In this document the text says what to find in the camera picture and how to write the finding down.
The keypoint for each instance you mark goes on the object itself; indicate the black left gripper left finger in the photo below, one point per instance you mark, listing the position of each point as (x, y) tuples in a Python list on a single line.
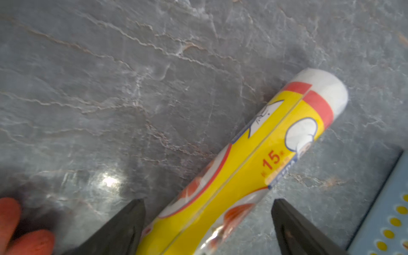
[(119, 236)]

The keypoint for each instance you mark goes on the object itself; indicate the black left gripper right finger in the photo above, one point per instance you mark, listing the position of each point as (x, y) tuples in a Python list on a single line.
[(296, 235)]

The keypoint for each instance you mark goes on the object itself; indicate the yellow wrap roll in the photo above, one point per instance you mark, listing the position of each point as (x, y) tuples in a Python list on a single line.
[(212, 206)]

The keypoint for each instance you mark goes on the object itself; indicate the light blue plastic basket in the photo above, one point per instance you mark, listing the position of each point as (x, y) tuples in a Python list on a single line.
[(384, 230)]

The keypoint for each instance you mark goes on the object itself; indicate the orange rubber glove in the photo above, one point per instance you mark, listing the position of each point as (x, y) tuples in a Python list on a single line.
[(15, 242)]

